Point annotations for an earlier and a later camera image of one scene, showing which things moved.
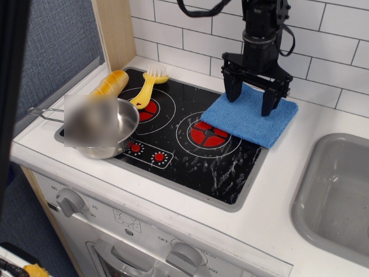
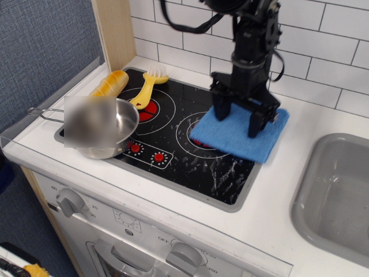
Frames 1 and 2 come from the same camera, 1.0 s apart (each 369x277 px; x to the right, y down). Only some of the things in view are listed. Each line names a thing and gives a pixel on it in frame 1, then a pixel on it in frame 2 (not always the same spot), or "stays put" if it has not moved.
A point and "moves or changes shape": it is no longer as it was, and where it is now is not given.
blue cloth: (243, 118) moves or changes shape
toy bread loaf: (113, 83) stays put
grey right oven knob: (185, 257) stays put
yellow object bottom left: (35, 270) stays put
